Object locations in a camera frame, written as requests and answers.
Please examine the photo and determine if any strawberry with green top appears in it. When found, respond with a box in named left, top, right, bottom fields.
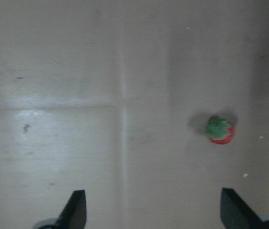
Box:
left=205, top=117, right=235, bottom=145

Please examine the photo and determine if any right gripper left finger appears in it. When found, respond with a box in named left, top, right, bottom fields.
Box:
left=56, top=190, right=87, bottom=229

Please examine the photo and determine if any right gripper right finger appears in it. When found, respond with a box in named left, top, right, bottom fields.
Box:
left=220, top=188, right=263, bottom=229

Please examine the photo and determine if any brown paper table cover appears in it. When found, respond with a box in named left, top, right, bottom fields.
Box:
left=0, top=0, right=269, bottom=229

